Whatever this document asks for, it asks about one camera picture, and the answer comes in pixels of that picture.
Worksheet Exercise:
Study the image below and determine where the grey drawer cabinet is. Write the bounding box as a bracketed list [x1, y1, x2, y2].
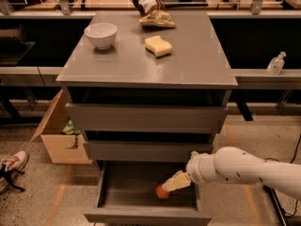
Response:
[55, 10, 239, 226]

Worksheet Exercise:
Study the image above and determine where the white ceramic bowl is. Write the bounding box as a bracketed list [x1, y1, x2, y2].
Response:
[84, 23, 118, 49]

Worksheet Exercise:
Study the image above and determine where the white red sneaker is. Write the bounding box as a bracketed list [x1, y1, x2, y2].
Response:
[0, 151, 28, 183]

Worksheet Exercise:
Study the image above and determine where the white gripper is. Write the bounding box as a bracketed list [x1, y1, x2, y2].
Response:
[162, 152, 219, 192]

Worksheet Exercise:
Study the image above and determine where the orange fruit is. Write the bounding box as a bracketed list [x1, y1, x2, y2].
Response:
[156, 185, 169, 200]

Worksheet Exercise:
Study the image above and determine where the black stool base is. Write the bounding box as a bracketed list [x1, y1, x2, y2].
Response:
[0, 167, 24, 194]

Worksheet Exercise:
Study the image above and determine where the grey middle drawer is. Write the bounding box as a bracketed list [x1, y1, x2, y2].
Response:
[84, 141, 213, 162]

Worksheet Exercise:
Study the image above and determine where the yellow sponge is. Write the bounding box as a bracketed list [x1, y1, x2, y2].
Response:
[145, 36, 172, 57]

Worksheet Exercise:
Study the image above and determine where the cardboard box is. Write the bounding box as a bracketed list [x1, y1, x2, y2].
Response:
[30, 90, 92, 165]

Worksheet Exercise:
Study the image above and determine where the grey open bottom drawer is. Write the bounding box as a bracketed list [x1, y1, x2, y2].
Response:
[84, 161, 211, 226]

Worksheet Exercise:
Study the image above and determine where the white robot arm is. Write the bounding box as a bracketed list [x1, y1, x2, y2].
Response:
[156, 147, 301, 200]

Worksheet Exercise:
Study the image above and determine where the crumpled chip bag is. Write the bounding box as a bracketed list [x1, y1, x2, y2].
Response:
[129, 0, 176, 28]

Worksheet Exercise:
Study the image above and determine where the grey top drawer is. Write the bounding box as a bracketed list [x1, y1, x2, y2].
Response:
[66, 103, 228, 134]

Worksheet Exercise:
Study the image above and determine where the black metal floor bar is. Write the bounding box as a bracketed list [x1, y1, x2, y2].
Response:
[263, 186, 301, 226]

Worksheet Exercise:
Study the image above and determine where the black floor cable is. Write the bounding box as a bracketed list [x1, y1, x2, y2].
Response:
[262, 132, 301, 218]

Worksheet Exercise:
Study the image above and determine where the green packet in box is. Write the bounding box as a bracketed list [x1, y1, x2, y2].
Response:
[62, 120, 81, 135]

